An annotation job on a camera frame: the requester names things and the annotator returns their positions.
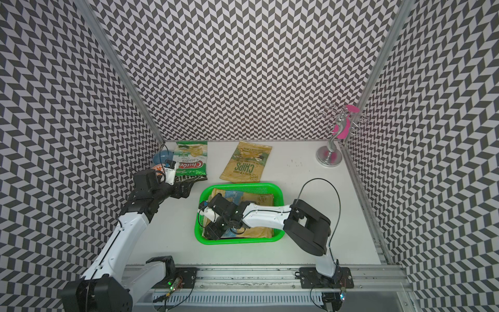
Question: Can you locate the green white Chulo chips bag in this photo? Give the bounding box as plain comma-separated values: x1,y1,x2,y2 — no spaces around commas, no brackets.
174,141,208,177

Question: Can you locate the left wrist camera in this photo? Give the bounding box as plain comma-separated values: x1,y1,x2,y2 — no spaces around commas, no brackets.
162,160,179,185

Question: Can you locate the brown Kettle chips bag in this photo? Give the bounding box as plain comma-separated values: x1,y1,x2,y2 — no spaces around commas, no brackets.
175,175,207,183

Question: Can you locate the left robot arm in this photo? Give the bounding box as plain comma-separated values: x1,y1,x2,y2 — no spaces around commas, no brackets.
58,169,198,311

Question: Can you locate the green plastic basket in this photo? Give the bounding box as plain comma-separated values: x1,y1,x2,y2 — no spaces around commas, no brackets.
194,183,285,245

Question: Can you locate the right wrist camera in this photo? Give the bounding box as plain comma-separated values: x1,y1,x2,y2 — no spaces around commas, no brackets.
198,201,218,222

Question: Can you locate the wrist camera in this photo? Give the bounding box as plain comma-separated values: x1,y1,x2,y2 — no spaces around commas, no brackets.
162,160,179,185
198,201,218,222

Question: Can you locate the aluminium front rail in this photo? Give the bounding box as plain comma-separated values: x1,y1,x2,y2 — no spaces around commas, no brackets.
124,264,414,293

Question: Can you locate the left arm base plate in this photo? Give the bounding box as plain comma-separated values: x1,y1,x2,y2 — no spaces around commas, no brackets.
164,266,198,289

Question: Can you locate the tan green kettle CHIPS bag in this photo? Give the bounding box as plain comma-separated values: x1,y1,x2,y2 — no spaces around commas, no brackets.
220,141,272,183

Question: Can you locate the orange patterned bowl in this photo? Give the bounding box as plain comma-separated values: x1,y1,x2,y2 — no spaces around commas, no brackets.
152,164,165,174

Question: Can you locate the blue bowl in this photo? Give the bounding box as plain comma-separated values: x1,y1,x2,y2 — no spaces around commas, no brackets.
152,149,170,165

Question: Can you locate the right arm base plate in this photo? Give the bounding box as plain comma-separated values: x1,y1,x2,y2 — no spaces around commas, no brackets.
294,266,354,289

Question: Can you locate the yellow blue CHIPS bag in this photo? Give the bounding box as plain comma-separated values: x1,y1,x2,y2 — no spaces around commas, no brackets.
207,189,274,239

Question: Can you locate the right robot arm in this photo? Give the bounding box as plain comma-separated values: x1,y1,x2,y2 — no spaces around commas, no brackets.
198,194,338,278

